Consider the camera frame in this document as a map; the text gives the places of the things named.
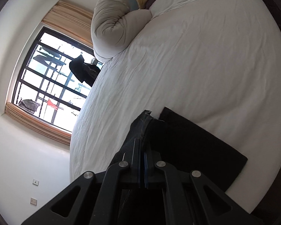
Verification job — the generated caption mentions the black denim pants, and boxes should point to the black denim pants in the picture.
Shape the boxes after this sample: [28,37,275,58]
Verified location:
[109,106,248,218]

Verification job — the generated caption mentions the rolled beige comforter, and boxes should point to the rolled beige comforter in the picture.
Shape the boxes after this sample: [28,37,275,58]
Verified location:
[91,0,154,62]

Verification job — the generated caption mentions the red cloth outside window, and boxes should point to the red cloth outside window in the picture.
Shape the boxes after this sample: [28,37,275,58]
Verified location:
[47,99,59,110]

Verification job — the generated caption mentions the peach curtain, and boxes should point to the peach curtain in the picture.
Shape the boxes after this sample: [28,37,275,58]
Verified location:
[41,0,95,47]
[5,102,72,146]

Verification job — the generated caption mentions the black hanging garment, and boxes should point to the black hanging garment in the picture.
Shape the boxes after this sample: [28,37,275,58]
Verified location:
[69,54,101,87]

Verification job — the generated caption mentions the dark clothing on outdoor line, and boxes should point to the dark clothing on outdoor line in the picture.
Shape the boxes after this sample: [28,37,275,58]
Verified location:
[33,46,66,66]

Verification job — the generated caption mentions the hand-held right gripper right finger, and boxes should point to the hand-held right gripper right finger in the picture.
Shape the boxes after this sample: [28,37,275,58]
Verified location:
[144,145,263,225]

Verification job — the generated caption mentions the grey cloth outside window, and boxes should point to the grey cloth outside window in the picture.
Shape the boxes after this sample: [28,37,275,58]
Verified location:
[19,99,41,113]

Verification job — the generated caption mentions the bed with white sheet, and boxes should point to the bed with white sheet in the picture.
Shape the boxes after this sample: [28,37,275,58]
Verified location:
[69,0,281,214]

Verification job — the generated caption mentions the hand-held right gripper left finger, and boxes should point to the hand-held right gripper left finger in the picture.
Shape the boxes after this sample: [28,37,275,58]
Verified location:
[21,139,145,225]

